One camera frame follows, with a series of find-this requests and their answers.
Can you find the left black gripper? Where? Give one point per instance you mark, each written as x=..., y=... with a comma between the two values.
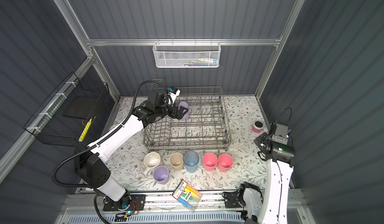
x=175, y=110

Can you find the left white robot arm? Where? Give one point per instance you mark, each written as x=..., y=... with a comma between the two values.
x=91, y=166

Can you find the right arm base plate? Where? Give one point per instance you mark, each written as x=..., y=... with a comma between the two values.
x=231, y=200

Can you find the yellow marker pen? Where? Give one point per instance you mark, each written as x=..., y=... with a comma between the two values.
x=85, y=131

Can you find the blue translucent cup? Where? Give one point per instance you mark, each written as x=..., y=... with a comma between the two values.
x=191, y=161

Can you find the white ceramic mug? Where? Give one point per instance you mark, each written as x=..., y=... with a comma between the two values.
x=151, y=161

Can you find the beige cup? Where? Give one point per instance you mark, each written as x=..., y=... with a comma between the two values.
x=176, y=161

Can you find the pens in wall basket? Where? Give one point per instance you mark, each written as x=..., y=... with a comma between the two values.
x=201, y=62

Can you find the black wire side basket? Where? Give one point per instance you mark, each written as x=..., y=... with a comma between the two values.
x=63, y=121

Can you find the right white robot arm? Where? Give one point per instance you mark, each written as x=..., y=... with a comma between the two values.
x=270, y=207

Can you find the pink cup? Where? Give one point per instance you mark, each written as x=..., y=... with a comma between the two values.
x=210, y=161
x=225, y=162

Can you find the highlighter marker pack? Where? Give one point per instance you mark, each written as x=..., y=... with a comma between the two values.
x=187, y=195

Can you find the white wire wall basket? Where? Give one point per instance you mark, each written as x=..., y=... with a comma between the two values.
x=168, y=55

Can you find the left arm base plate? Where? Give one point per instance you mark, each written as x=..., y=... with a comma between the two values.
x=132, y=202

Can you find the lilac cup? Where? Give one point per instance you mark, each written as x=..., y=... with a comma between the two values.
x=183, y=106

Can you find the floral table mat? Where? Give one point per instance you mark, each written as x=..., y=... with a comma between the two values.
x=127, y=162

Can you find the purple cup front row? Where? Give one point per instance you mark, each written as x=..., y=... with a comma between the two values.
x=161, y=175

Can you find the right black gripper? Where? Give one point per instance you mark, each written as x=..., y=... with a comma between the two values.
x=261, y=141

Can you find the grey wire dish rack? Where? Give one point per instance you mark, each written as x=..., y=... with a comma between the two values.
x=205, y=127

